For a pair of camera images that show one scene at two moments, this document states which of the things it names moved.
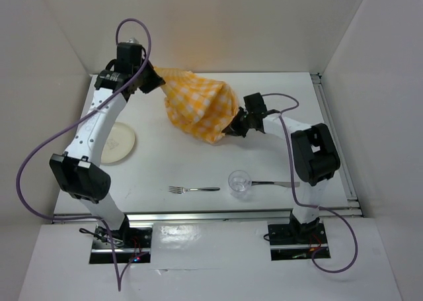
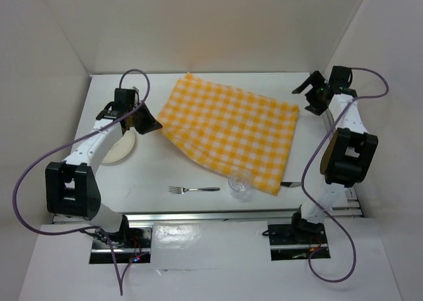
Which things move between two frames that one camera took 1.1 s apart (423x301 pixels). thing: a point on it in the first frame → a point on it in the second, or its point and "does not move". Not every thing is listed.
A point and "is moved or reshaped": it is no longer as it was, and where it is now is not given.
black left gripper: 154,81 → 150,123
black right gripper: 235,128 → 315,106
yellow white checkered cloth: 201,106 is moved or reshaped
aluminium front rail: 210,216 does not move
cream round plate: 119,143 does not move
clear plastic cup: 239,183 does not move
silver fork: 180,190 does not move
